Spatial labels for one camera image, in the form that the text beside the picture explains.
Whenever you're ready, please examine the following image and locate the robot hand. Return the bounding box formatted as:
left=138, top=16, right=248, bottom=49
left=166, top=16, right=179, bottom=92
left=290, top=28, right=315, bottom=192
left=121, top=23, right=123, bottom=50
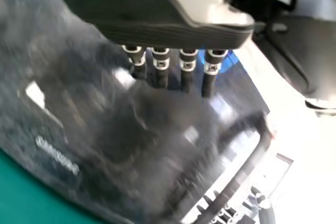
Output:
left=46, top=0, right=336, bottom=118

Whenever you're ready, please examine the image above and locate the black oven with glass door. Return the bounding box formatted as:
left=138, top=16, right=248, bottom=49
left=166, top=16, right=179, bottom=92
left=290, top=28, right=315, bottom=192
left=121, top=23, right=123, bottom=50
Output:
left=0, top=0, right=277, bottom=224

